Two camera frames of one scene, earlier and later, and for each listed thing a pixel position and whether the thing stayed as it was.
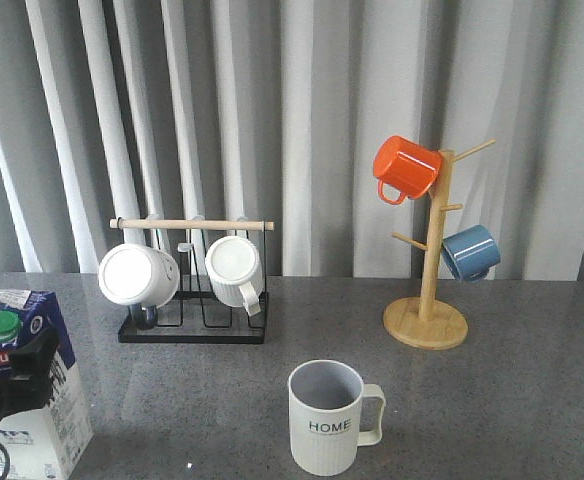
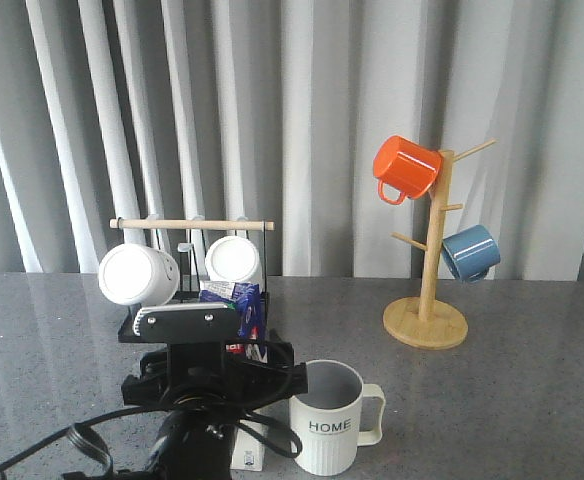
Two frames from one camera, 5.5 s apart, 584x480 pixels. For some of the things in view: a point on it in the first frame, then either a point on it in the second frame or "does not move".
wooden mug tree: [425, 322] does not move
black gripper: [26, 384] → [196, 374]
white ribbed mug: [235, 269] does not move
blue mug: [471, 253] does not move
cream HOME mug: [324, 407] does not move
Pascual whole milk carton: [45, 443] → [250, 299]
